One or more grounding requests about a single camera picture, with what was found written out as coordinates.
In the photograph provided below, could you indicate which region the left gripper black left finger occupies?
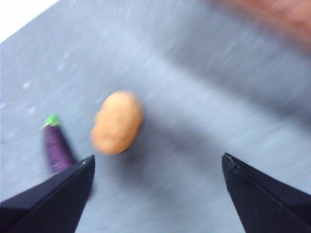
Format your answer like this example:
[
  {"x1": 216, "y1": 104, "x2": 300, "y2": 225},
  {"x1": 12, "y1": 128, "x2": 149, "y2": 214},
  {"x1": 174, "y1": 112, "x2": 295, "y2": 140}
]
[{"x1": 0, "y1": 154, "x2": 95, "y2": 233}]

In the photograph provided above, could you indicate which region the tan potato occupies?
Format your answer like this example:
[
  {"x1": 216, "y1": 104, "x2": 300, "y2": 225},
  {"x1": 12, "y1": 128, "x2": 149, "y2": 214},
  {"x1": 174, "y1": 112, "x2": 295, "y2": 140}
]
[{"x1": 90, "y1": 90, "x2": 144, "y2": 155}]

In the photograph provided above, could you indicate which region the purple eggplant with green stem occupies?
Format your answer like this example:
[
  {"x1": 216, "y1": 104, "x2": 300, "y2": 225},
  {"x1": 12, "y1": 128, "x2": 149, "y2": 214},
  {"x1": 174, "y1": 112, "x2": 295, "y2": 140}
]
[{"x1": 41, "y1": 114, "x2": 96, "y2": 201}]

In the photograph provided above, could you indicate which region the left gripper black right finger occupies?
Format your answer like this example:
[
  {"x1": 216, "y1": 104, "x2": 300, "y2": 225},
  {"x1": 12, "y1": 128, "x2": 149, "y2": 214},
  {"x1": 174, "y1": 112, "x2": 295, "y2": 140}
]
[{"x1": 222, "y1": 152, "x2": 311, "y2": 233}]

